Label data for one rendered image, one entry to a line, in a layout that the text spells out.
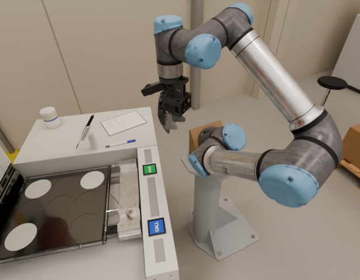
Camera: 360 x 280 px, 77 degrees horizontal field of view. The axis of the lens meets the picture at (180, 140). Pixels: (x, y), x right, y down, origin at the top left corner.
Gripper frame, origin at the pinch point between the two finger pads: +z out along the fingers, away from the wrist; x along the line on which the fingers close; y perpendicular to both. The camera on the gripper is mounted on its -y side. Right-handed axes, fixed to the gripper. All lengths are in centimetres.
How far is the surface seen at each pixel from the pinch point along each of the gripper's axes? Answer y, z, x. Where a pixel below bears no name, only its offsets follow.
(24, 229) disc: -32, 27, -47
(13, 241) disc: -31, 27, -52
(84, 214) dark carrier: -18.8, 26.9, -31.7
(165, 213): 9.7, 21.0, -18.6
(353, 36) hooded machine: 67, 50, 367
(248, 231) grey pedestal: 33, 116, 47
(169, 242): 16.5, 21.0, -26.5
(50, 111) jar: -68, 11, -6
